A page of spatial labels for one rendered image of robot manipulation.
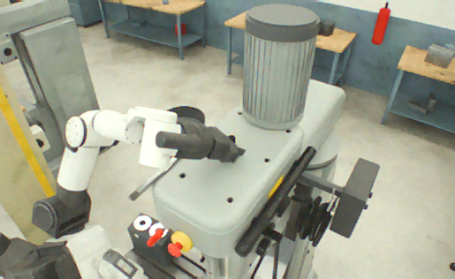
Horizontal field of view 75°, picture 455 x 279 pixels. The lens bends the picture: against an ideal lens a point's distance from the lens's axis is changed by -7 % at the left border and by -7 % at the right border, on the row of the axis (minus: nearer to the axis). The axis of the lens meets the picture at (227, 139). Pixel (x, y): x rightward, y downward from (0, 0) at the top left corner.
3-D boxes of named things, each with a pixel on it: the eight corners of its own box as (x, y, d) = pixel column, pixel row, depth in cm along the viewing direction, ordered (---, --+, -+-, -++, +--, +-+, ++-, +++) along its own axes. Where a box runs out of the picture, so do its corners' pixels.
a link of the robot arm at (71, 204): (42, 180, 84) (34, 217, 88) (65, 197, 82) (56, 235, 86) (73, 169, 95) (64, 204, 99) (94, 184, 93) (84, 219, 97)
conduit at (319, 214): (313, 258, 121) (324, 227, 107) (276, 239, 127) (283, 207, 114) (329, 225, 132) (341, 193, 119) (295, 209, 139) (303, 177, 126)
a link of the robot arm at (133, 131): (177, 154, 69) (138, 144, 76) (184, 114, 68) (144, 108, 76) (154, 154, 63) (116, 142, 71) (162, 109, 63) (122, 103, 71)
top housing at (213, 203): (226, 270, 77) (226, 234, 67) (149, 222, 88) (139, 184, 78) (302, 162, 107) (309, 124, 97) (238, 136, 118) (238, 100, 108)
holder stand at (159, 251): (166, 265, 161) (161, 245, 148) (133, 248, 169) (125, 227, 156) (178, 247, 169) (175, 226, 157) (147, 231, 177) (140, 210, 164)
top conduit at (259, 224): (246, 260, 75) (246, 252, 72) (231, 252, 76) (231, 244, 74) (315, 155, 104) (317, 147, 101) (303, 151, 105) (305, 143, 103)
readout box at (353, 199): (352, 241, 107) (369, 203, 94) (328, 229, 111) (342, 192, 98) (367, 204, 120) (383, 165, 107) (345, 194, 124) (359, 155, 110)
